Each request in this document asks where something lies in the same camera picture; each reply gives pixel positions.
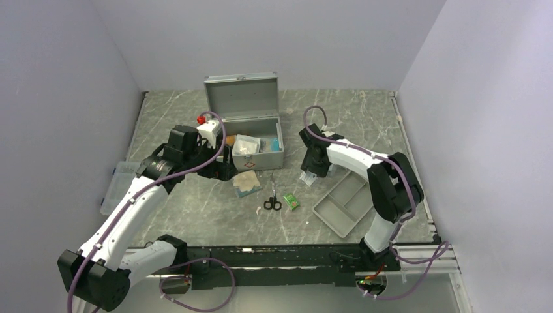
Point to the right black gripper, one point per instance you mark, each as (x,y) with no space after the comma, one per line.
(320,171)

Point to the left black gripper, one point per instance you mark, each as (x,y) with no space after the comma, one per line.
(224,171)

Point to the clear gauze pad packet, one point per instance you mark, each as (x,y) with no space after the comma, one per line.
(246,145)

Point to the blue white medical pouch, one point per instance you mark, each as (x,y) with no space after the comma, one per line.
(268,145)

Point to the grey plastic divider tray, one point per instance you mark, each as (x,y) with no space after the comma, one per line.
(344,206)

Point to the grey metal medicine case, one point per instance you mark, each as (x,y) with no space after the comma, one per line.
(249,105)

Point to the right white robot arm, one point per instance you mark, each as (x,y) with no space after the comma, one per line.
(395,189)

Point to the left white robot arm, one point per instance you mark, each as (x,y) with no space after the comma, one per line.
(99,272)

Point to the clear bag alcohol wipes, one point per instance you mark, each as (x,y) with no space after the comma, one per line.
(309,178)

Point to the cream latex gloves packet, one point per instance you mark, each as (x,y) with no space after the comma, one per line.
(246,183)

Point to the small green box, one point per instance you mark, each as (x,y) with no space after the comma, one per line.
(291,201)

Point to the clear plastic storage box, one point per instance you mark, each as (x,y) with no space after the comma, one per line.
(122,177)

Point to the black handled scissors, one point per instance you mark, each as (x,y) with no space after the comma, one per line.
(272,203)

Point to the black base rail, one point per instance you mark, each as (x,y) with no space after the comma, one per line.
(341,265)

